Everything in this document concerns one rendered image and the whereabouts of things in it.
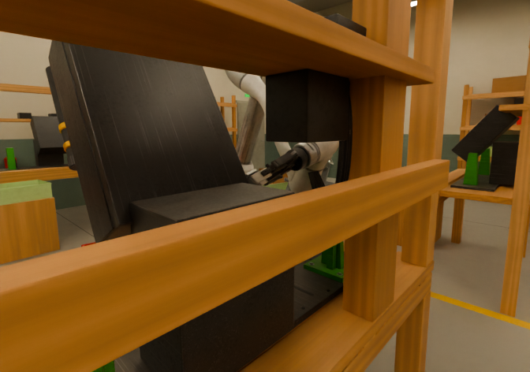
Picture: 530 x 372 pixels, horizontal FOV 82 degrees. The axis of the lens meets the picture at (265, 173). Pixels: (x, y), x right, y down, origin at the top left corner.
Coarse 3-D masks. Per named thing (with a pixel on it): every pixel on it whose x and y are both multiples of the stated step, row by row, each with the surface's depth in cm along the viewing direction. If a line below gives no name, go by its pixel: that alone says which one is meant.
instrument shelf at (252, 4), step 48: (0, 0) 29; (48, 0) 29; (96, 0) 29; (144, 0) 29; (192, 0) 29; (240, 0) 33; (144, 48) 46; (192, 48) 46; (240, 48) 46; (288, 48) 46; (336, 48) 47; (384, 48) 59
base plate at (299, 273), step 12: (300, 264) 108; (300, 276) 100; (312, 276) 100; (300, 288) 92; (312, 288) 92; (324, 288) 92; (336, 288) 92; (300, 300) 85; (312, 300) 85; (324, 300) 86; (300, 312) 80; (312, 312) 82; (120, 360) 64; (132, 360) 64
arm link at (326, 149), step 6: (318, 144) 105; (324, 144) 106; (330, 144) 108; (336, 144) 110; (324, 150) 106; (330, 150) 108; (336, 150) 112; (324, 156) 107; (330, 156) 111; (318, 162) 109; (324, 162) 111; (306, 168) 113; (312, 168) 112; (318, 168) 112
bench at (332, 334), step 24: (408, 264) 112; (432, 264) 114; (408, 288) 96; (336, 312) 83; (384, 312) 83; (408, 312) 99; (288, 336) 74; (312, 336) 74; (336, 336) 74; (360, 336) 74; (384, 336) 85; (408, 336) 117; (264, 360) 66; (288, 360) 66; (312, 360) 66; (336, 360) 66; (360, 360) 75; (408, 360) 118
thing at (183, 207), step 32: (192, 192) 68; (224, 192) 67; (256, 192) 67; (288, 192) 67; (160, 224) 51; (256, 288) 62; (288, 288) 70; (192, 320) 51; (224, 320) 56; (256, 320) 63; (288, 320) 71; (160, 352) 56; (192, 352) 52; (224, 352) 57; (256, 352) 64
